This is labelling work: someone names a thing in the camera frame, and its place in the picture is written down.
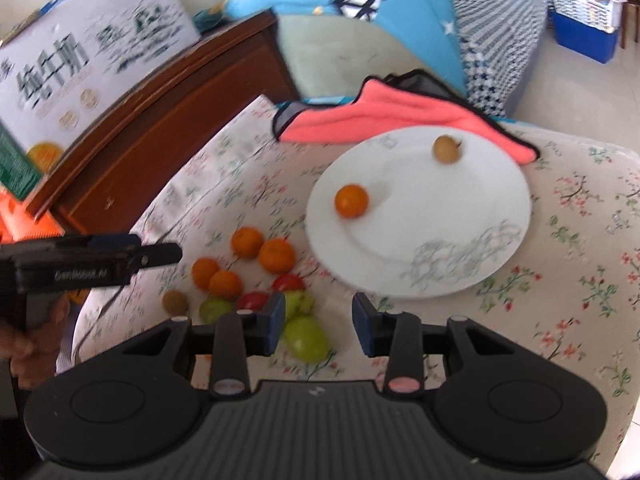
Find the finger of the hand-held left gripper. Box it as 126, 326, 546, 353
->
131, 242, 183, 274

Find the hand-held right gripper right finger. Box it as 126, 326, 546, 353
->
352, 292, 516, 396

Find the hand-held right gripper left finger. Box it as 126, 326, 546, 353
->
127, 292, 287, 401

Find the green jujube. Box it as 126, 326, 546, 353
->
284, 290, 317, 322
282, 316, 330, 364
199, 298, 236, 325

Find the red tomato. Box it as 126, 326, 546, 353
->
236, 291, 271, 312
272, 273, 306, 293

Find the orange mandarin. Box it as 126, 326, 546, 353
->
209, 270, 244, 301
334, 184, 370, 219
192, 257, 221, 291
230, 227, 265, 260
258, 238, 296, 275

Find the brown longan fruit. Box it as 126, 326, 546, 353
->
432, 134, 464, 165
161, 290, 190, 318

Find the white plate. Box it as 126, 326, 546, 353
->
305, 126, 532, 300

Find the person's left hand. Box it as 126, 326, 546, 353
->
9, 297, 72, 389

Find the orange plastic item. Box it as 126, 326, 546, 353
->
0, 186, 66, 245

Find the brown wooden headboard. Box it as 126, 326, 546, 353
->
25, 10, 301, 237

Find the white printed cardboard box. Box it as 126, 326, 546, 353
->
0, 0, 202, 157

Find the pink cloth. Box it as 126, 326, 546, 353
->
272, 72, 541, 167

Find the floral tablecloth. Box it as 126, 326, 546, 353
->
70, 92, 640, 472

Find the pale green cushion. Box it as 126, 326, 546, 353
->
275, 10, 467, 108

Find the checkered blanket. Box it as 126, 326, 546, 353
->
446, 0, 552, 117

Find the blue plastic crate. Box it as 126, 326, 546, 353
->
549, 7, 621, 64

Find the white plastic basket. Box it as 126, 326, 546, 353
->
549, 0, 627, 29

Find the wooden chair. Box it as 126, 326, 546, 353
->
592, 0, 640, 50

